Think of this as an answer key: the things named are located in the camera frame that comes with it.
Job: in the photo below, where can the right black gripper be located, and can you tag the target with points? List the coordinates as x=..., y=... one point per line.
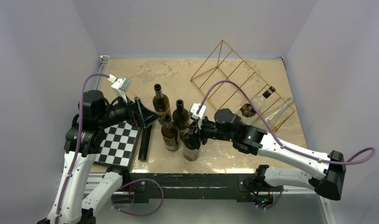
x=192, y=138

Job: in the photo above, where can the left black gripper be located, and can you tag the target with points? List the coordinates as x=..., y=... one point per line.
x=145, y=116

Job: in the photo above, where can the dark wine bottle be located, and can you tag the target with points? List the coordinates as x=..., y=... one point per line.
x=161, y=103
x=181, y=118
x=191, y=153
x=170, y=134

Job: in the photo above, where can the clear liquor bottle black cap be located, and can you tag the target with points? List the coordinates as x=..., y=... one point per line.
x=247, y=113

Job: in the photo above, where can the clear glass bottle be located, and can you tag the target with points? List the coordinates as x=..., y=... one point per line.
x=272, y=117

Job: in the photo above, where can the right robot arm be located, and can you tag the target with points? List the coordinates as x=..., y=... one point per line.
x=322, y=172

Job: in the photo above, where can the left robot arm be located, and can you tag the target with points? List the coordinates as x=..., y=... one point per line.
x=83, y=141

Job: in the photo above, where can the black white chessboard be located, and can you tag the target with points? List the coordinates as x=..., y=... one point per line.
x=119, y=145

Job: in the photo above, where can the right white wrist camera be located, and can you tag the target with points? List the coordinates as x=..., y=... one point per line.
x=197, y=113

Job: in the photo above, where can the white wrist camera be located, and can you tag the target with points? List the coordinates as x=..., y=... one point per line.
x=120, y=86
x=197, y=113

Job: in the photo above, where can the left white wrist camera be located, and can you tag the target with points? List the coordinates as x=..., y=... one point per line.
x=120, y=86

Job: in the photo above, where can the gold wire wine rack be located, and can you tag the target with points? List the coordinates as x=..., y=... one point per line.
x=253, y=76

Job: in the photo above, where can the black table front rail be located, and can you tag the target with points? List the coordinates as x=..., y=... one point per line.
x=218, y=186

